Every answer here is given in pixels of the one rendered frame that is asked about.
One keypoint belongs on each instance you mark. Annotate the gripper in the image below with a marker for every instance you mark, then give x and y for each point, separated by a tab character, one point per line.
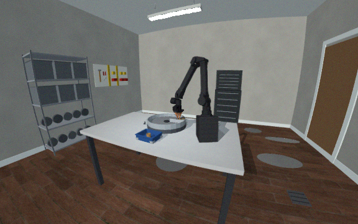
179	113

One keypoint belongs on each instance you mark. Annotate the blue crate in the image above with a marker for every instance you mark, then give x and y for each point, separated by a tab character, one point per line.
155	136

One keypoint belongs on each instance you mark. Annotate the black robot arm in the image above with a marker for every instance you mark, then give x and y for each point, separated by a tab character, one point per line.
202	100

